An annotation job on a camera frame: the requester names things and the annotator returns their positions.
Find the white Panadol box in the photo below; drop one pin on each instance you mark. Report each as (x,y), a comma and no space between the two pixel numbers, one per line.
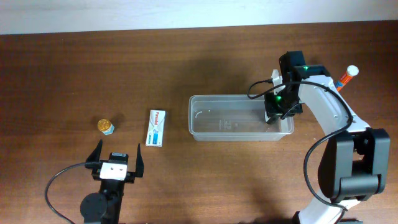
(155,130)

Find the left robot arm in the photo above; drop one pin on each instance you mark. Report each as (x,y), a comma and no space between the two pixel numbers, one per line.
(104,206)

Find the small jar gold lid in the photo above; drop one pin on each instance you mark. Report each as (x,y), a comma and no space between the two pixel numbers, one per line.
(105,126)

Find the dark bottle white cap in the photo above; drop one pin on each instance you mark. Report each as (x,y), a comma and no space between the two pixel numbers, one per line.
(271,118)

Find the orange tube white cap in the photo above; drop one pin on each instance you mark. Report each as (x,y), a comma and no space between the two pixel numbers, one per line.
(350,72)

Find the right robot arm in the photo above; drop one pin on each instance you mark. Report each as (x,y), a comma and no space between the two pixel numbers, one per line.
(349,164)

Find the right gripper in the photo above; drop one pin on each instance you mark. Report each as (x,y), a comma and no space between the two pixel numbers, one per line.
(272,109)

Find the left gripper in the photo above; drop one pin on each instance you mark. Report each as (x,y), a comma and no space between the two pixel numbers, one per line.
(130,175)

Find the clear plastic container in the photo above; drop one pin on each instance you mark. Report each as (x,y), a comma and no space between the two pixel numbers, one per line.
(233,118)

